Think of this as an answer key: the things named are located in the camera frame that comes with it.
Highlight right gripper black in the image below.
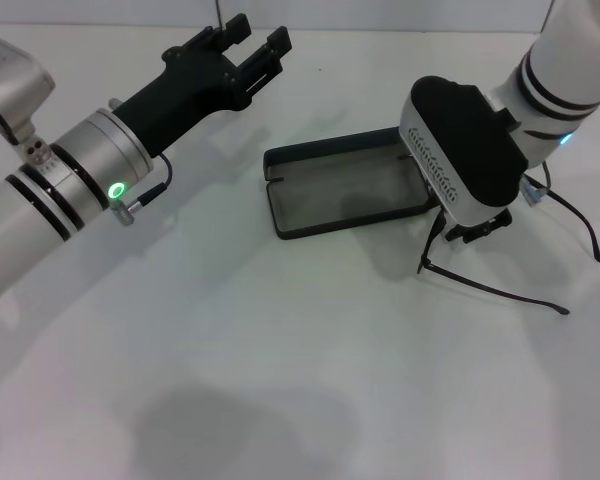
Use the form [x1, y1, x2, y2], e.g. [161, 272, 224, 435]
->
[443, 207, 515, 246]

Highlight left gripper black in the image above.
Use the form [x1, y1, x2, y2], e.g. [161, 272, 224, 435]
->
[113, 13, 295, 160]

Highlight black glasses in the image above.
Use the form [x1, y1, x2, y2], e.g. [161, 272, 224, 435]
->
[415, 187, 600, 316]

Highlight black glasses case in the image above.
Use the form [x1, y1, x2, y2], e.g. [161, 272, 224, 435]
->
[263, 126, 439, 240]

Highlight right arm connector cable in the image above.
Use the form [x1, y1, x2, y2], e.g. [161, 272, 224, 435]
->
[519, 159, 555, 210]

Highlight arm connector cable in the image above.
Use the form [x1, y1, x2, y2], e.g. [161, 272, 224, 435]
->
[108, 152, 175, 227]
[519, 159, 555, 210]

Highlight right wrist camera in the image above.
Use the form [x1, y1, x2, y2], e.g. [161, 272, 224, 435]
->
[398, 74, 529, 224]

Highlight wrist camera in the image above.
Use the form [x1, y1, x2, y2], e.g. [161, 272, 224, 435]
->
[0, 30, 56, 146]
[398, 74, 529, 224]

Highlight left arm connector cable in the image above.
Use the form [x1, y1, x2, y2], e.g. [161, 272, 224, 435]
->
[108, 152, 175, 227]

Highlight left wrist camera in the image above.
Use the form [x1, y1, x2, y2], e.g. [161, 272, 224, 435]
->
[0, 30, 56, 146]

